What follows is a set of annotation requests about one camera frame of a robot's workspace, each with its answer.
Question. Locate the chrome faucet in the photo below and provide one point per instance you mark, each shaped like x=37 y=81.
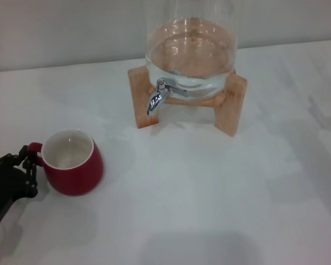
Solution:
x=157 y=97

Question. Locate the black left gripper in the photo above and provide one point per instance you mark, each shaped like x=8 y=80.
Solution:
x=5 y=187

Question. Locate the red ceramic cup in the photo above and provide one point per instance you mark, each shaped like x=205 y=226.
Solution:
x=74 y=176

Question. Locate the glass water dispenser jar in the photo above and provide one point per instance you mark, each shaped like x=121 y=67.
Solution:
x=190 y=49

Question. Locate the wooden dispenser stand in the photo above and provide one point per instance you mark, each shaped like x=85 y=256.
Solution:
x=139 y=91

